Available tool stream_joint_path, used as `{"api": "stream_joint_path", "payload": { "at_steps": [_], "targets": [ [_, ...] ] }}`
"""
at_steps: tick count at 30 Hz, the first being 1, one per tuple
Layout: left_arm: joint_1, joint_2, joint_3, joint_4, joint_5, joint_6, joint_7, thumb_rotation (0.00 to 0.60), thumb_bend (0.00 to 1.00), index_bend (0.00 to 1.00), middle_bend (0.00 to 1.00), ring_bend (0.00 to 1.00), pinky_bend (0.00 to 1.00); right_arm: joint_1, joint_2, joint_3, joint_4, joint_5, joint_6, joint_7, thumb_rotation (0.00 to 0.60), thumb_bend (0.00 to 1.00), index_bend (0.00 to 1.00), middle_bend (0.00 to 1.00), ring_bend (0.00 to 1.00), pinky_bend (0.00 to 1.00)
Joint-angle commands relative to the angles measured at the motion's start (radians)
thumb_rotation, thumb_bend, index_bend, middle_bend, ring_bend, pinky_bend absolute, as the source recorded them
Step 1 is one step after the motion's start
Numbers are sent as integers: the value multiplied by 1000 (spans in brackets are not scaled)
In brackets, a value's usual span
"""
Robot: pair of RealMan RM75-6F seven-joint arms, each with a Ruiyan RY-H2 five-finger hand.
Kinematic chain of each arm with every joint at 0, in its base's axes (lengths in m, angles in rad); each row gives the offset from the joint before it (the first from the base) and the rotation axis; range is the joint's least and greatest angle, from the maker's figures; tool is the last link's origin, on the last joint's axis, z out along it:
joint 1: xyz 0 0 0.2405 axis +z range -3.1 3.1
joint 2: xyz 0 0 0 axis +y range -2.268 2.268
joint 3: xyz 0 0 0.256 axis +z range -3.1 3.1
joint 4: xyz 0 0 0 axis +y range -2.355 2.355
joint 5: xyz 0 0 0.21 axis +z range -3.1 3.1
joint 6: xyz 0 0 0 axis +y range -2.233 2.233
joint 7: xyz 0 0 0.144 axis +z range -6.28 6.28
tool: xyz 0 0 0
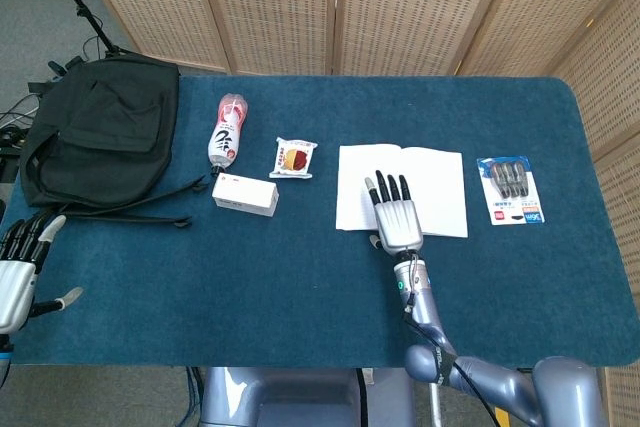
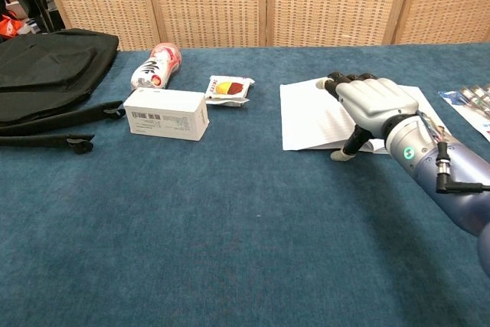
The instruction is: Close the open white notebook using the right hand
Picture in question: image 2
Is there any black backpack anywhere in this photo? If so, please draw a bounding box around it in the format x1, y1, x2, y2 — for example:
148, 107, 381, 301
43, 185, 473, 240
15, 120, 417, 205
0, 28, 127, 155

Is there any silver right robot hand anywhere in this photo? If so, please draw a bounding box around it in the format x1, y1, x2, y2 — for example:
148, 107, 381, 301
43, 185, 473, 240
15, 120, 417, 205
315, 71, 420, 162

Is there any white snack packet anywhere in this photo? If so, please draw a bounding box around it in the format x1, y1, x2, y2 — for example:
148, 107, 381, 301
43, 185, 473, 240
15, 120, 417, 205
204, 75, 256, 108

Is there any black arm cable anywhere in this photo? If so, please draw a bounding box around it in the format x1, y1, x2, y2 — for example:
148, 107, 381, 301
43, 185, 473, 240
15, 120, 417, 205
435, 141, 490, 195

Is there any blue white blister pack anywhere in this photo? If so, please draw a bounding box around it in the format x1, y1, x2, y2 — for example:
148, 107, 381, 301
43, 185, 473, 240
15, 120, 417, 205
437, 83, 490, 143

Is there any white book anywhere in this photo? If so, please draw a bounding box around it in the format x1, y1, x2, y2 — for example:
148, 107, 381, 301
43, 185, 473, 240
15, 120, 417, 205
279, 77, 449, 154

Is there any woven wooden folding screen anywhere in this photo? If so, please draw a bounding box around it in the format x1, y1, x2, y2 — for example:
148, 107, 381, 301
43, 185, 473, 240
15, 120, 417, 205
36, 0, 490, 52

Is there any orange white bag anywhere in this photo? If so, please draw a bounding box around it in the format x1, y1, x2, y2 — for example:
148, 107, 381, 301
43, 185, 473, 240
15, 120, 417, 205
0, 14, 25, 40

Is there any red white drink bottle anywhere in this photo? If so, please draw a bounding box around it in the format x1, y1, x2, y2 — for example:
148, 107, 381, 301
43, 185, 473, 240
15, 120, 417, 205
130, 42, 183, 91

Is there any white cardboard box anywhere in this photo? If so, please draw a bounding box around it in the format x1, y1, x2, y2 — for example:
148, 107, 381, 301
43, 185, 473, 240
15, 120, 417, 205
122, 87, 211, 142

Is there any blue table cloth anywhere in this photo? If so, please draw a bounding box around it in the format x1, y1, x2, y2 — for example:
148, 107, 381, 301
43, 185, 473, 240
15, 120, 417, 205
0, 42, 490, 327

